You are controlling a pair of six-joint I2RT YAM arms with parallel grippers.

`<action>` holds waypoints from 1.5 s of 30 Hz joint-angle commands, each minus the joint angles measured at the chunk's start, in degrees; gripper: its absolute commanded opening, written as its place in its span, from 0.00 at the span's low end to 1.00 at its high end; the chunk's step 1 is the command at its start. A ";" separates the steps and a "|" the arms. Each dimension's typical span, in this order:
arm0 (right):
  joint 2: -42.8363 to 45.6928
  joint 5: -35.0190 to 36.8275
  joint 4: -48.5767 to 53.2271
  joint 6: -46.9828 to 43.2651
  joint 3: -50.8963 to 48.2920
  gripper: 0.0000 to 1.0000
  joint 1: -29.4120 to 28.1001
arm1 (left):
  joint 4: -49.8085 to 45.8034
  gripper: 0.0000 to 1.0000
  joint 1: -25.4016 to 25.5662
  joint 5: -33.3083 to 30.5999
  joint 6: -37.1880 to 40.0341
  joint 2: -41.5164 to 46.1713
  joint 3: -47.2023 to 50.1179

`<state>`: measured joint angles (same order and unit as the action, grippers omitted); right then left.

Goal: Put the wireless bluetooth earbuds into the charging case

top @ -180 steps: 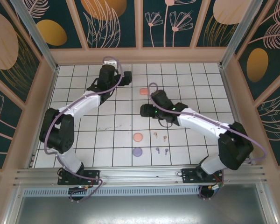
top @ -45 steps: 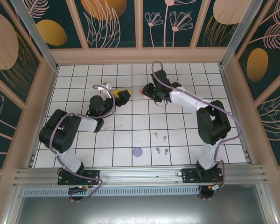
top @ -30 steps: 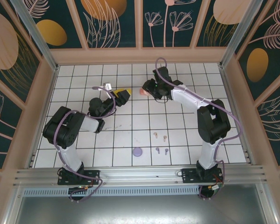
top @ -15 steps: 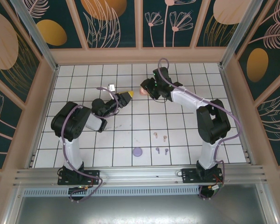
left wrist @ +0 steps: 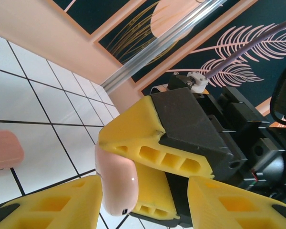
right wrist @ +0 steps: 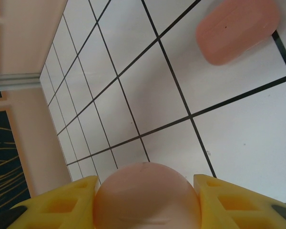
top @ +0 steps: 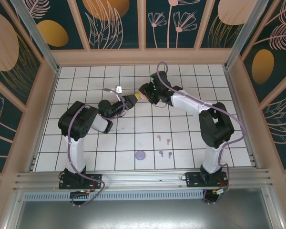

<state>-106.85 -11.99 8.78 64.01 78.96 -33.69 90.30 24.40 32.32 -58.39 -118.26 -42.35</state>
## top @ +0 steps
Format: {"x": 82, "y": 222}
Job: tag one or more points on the purple round earbud case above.
{"x": 140, "y": 155}

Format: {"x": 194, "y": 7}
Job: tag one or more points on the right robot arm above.
{"x": 217, "y": 126}

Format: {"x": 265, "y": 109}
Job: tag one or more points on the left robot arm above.
{"x": 76, "y": 119}

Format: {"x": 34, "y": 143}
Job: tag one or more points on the small green circuit board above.
{"x": 221, "y": 190}

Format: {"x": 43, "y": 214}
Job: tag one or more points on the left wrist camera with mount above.
{"x": 119, "y": 90}

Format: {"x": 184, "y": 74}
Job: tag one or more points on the aluminium table side rail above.
{"x": 51, "y": 95}
{"x": 233, "y": 95}

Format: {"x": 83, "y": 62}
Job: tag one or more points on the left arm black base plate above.
{"x": 95, "y": 179}

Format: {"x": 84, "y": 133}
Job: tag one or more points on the aluminium mounting rail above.
{"x": 138, "y": 179}

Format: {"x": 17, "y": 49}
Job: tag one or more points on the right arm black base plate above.
{"x": 193, "y": 180}

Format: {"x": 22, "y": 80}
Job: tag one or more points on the aluminium corner post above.
{"x": 38, "y": 35}
{"x": 242, "y": 35}

